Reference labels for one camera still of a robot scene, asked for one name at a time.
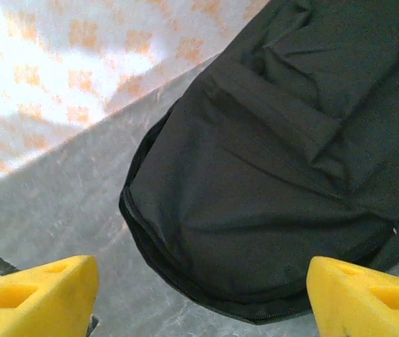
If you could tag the black backpack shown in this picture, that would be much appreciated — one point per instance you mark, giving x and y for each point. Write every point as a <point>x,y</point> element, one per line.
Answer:
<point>273,175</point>

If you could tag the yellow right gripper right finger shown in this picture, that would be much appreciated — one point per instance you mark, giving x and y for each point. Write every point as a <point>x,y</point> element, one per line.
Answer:
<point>368,305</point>

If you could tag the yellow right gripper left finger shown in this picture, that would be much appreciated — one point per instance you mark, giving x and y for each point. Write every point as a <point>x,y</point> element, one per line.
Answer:
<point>31,302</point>

